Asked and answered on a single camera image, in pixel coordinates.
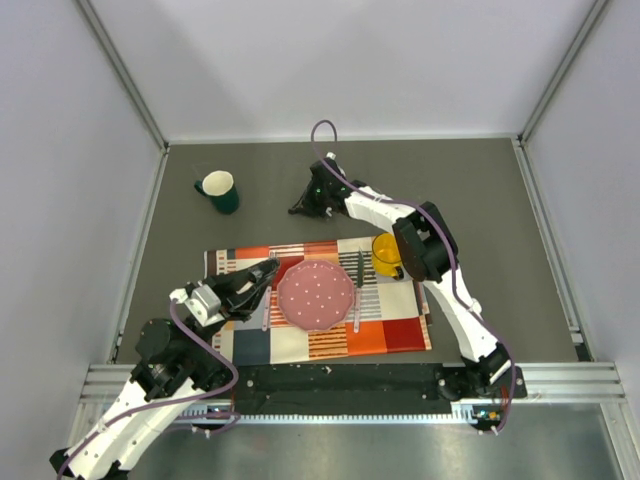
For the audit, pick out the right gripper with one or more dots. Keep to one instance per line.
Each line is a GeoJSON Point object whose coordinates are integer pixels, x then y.
{"type": "Point", "coordinates": [306, 205]}

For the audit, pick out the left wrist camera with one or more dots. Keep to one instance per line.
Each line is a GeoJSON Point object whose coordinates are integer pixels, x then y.
{"type": "Point", "coordinates": [204, 305]}

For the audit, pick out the dark green mug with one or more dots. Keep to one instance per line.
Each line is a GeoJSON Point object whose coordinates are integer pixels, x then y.
{"type": "Point", "coordinates": [220, 189]}

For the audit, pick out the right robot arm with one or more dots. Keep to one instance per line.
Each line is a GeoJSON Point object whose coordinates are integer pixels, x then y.
{"type": "Point", "coordinates": [429, 255]}

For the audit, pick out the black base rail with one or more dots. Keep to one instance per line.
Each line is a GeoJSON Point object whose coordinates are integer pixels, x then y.
{"type": "Point", "coordinates": [347, 388]}

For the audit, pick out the black earbud charging case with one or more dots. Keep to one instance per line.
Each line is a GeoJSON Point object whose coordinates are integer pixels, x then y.
{"type": "Point", "coordinates": [264, 271]}

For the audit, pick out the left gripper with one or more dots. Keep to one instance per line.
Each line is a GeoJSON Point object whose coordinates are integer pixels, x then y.
{"type": "Point", "coordinates": [237, 304]}

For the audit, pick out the grey cable duct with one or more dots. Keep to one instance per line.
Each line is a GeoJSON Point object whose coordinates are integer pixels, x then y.
{"type": "Point", "coordinates": [452, 414]}

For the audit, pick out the black knife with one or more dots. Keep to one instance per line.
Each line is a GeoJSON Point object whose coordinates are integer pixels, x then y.
{"type": "Point", "coordinates": [360, 270]}

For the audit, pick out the yellow enamel mug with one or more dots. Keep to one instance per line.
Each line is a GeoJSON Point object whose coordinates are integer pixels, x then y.
{"type": "Point", "coordinates": [386, 258]}

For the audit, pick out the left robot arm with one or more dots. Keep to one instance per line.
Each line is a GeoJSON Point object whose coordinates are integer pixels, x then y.
{"type": "Point", "coordinates": [178, 367]}

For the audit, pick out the pink dotted plate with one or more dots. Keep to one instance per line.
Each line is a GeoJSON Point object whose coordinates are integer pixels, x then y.
{"type": "Point", "coordinates": [315, 295]}

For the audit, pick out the pink handled fork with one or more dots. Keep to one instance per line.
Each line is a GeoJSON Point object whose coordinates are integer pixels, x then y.
{"type": "Point", "coordinates": [267, 310]}

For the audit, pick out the colourful patchwork placemat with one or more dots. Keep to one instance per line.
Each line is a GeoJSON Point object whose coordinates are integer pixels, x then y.
{"type": "Point", "coordinates": [393, 315]}

